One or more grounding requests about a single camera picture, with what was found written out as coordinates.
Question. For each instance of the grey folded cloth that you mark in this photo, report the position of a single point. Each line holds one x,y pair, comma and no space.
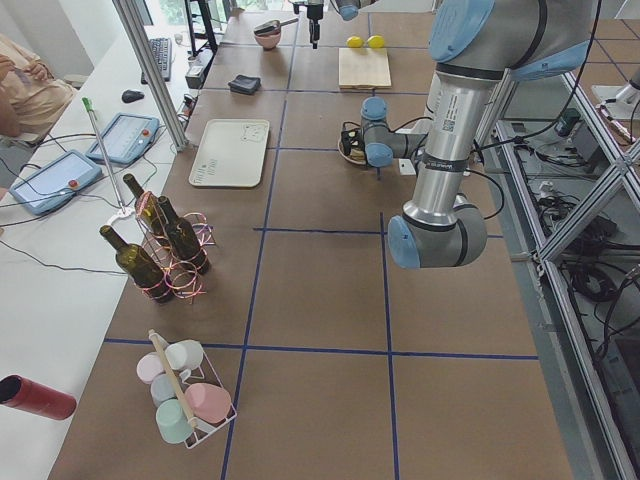
247,85

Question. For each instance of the dark wine bottle lower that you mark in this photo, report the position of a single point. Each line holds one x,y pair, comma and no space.
139,265

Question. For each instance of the metal scoop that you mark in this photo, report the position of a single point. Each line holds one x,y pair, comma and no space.
272,27

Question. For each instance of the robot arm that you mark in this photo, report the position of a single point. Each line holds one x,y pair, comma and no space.
473,43
349,9

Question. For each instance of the blue teach pendant near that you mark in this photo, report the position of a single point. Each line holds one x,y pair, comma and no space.
50,187

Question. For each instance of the blue teach pendant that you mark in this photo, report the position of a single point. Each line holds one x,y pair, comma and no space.
50,187
127,137

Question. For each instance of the dark wine bottle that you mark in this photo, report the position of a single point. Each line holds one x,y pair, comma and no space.
182,237
147,210
139,265

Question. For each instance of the white stand with rod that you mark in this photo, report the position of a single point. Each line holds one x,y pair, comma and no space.
122,211

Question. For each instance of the blue teach pendant far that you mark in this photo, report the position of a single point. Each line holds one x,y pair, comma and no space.
127,137

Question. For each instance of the pink bowl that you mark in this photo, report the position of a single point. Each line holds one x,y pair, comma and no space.
268,42

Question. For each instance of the wooden cutting board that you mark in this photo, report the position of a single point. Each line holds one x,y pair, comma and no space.
363,68

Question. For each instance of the copper wire bottle rack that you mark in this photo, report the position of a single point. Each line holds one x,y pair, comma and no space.
186,283

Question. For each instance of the cream bear tray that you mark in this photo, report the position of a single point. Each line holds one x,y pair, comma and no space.
230,154

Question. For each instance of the white round plate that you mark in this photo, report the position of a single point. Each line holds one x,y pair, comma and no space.
344,154

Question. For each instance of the red cylinder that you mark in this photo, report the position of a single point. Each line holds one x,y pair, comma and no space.
27,395

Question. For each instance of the yellow lemon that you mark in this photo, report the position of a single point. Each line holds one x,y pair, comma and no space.
355,42
376,42

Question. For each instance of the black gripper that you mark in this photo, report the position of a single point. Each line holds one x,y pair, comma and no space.
356,148
314,13

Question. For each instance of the black keyboard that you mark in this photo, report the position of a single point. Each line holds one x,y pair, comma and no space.
161,49

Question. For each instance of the white cup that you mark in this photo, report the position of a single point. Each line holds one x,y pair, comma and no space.
185,354

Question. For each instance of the white wire cup rack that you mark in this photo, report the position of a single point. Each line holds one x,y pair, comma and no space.
181,380

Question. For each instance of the black computer mouse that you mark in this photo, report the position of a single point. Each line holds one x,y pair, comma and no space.
130,96

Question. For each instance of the person in beige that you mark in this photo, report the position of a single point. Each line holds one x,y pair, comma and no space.
32,98

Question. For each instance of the light pink cup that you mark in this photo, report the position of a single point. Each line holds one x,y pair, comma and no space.
149,367

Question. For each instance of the grey blue cup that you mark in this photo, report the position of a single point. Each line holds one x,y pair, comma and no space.
161,390

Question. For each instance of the bread slice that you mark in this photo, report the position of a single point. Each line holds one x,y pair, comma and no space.
356,154

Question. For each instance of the aluminium frame post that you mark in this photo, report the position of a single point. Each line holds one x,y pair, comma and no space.
134,28

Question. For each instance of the dark wine bottle upper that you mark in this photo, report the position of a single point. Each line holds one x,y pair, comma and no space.
182,237

